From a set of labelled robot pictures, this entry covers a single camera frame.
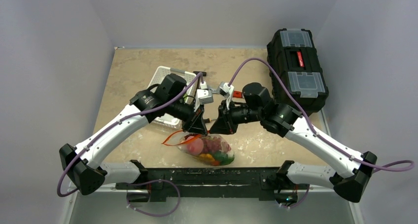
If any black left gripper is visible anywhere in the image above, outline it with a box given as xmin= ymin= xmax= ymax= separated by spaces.
xmin=167 ymin=97 xmax=208 ymax=136

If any purple toy grape bunch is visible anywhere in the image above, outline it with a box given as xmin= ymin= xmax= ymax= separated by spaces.
xmin=202 ymin=135 xmax=231 ymax=154

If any pink toy peach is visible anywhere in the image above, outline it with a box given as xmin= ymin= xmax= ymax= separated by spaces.
xmin=187 ymin=139 xmax=204 ymax=156

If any clear zip top bag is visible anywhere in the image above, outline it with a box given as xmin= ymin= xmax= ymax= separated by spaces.
xmin=162 ymin=130 xmax=235 ymax=166

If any green toy cucumber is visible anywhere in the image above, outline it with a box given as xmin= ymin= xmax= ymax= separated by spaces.
xmin=213 ymin=151 xmax=235 ymax=166

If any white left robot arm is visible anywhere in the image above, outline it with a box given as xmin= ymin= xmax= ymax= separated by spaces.
xmin=57 ymin=74 xmax=208 ymax=197

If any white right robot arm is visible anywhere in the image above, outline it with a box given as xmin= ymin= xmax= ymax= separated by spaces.
xmin=210 ymin=82 xmax=377 ymax=203

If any black hammer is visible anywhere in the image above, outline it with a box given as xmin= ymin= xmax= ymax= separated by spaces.
xmin=193 ymin=71 xmax=207 ymax=77

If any white plastic basket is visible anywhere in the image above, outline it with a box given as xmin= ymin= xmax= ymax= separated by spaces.
xmin=149 ymin=66 xmax=197 ymax=130

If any black toolbox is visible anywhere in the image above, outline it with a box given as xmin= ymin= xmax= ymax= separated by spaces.
xmin=267 ymin=28 xmax=329 ymax=115

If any red handled adjustable wrench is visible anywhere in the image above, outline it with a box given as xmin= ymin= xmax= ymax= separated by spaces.
xmin=209 ymin=88 xmax=243 ymax=98

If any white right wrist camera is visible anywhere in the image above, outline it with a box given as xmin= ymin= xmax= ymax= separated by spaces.
xmin=216 ymin=82 xmax=234 ymax=110

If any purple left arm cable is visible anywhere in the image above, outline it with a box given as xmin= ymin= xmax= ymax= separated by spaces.
xmin=57 ymin=72 xmax=205 ymax=217

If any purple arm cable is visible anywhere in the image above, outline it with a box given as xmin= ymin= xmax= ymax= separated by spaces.
xmin=228 ymin=57 xmax=416 ymax=209
xmin=57 ymin=72 xmax=205 ymax=217

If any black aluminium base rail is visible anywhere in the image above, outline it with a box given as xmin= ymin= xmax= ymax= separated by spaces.
xmin=67 ymin=166 xmax=322 ymax=204

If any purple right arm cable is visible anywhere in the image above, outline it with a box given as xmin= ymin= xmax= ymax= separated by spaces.
xmin=228 ymin=57 xmax=416 ymax=209

